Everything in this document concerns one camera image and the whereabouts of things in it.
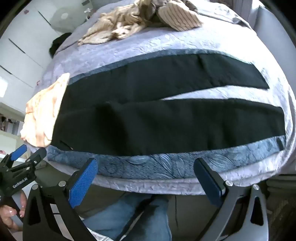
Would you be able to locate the black pants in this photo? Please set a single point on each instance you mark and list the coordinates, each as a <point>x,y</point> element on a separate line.
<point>161,120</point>

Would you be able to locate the white wardrobe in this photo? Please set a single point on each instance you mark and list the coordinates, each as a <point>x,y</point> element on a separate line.
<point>20,53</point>

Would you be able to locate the dark cloth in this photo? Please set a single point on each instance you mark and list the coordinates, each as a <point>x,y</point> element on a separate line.
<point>60,42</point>

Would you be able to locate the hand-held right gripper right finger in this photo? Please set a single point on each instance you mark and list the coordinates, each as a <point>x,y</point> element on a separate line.
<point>208,183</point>

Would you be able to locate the crumpled beige cloth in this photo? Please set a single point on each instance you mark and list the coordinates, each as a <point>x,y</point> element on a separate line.
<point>115,23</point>

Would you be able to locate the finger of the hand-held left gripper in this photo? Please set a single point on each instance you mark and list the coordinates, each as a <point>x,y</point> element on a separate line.
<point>19,151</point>
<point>38,154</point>

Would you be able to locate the peach cloth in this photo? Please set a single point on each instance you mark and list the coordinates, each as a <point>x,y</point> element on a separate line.
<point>42,111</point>

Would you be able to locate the person's left hand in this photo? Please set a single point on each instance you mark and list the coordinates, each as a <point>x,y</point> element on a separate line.
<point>10,214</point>

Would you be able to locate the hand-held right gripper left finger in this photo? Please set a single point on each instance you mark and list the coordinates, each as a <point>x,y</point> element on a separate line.
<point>84,180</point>

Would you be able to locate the person's legs in blue jeans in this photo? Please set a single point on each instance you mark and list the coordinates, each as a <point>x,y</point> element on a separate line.
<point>129,215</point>

